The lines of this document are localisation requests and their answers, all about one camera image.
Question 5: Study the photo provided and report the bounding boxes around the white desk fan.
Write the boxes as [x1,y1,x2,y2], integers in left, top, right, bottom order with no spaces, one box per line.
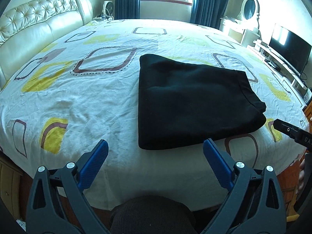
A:
[101,1,114,19]

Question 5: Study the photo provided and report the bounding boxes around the black pants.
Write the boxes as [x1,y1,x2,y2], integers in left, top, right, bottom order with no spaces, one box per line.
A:
[138,54,266,150]

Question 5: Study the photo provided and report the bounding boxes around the white tv stand shelf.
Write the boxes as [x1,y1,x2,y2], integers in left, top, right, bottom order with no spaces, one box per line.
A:
[247,40,311,101]

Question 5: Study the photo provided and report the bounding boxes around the cream tufted leather headboard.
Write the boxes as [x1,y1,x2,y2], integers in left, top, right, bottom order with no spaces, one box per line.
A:
[1,0,93,87]

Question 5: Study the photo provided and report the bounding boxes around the dark blue left curtain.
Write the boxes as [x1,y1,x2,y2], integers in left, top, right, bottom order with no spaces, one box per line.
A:
[115,0,140,20]

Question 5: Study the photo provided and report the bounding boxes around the white oval vanity mirror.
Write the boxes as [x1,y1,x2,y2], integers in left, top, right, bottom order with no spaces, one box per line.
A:
[239,0,260,21]

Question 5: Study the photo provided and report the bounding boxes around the person's right hand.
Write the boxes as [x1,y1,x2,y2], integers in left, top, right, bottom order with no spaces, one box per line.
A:
[298,159,305,191]

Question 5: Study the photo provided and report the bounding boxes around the white vanity dresser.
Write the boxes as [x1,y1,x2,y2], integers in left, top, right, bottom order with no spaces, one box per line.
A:
[219,16,261,47]

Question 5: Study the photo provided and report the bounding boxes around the dark blue curtain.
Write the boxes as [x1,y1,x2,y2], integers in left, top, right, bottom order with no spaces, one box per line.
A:
[190,0,229,29]
[115,0,140,20]

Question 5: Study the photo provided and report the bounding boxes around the wooden bedside drawer cabinet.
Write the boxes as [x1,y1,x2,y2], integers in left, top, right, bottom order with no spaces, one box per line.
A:
[1,152,28,220]

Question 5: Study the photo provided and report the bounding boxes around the black flat screen television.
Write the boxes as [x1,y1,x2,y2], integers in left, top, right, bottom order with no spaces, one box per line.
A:
[268,25,311,75]

